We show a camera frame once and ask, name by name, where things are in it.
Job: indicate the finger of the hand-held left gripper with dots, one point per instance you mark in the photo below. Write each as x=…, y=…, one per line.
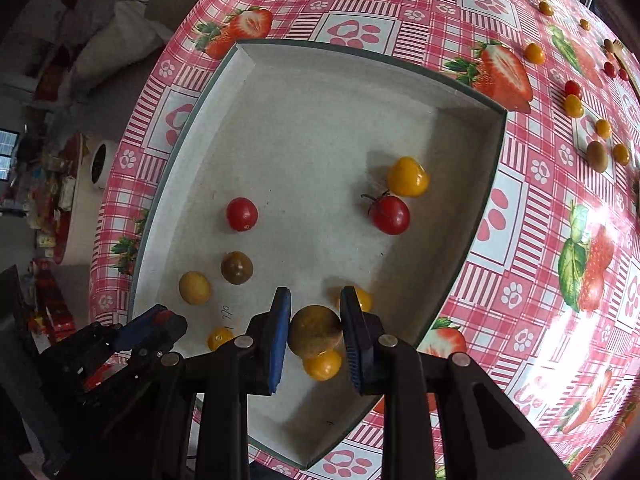
x=170, y=335
x=142, y=325

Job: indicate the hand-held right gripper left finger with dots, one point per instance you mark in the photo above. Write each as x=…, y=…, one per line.
x=280, y=345

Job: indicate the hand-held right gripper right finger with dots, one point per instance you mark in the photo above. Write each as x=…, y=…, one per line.
x=352, y=345

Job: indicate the brown-green tomato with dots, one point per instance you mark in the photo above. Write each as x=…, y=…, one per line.
x=315, y=332

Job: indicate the white cardboard box tray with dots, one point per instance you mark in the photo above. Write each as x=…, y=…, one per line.
x=300, y=135

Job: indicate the pale yellow cherry tomato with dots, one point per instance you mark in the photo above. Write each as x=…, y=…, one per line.
x=194, y=287

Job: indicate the brown green cherry tomato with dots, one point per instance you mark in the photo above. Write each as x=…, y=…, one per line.
x=237, y=267

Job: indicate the red packaging boxes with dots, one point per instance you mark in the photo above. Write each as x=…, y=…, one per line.
x=50, y=305

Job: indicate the red cherry tomato with stem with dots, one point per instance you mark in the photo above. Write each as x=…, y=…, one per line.
x=390, y=215

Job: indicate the cluttered side table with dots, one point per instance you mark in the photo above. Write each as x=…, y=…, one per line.
x=65, y=200

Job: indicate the white round appliance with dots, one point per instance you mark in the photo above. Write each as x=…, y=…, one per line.
x=102, y=162

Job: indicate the red checkered printed tablecloth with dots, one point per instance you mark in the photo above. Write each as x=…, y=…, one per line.
x=525, y=260

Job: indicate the white cloth sack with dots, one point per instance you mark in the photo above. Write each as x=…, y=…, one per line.
x=120, y=45

